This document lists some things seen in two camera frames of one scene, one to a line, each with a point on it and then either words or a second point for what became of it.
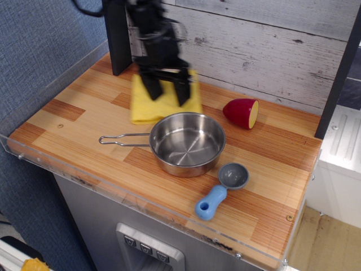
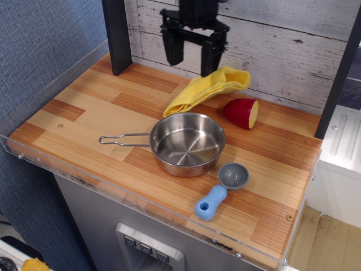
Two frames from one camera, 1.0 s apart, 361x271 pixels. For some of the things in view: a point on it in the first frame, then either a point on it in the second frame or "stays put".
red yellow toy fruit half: x=243 y=112 stays put
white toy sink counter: x=336 y=189 stays put
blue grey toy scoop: x=232 y=176 stays put
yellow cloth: x=145 y=110 -> x=199 y=90
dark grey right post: x=351 y=46 stays put
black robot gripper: x=163 y=56 -> x=199 y=21
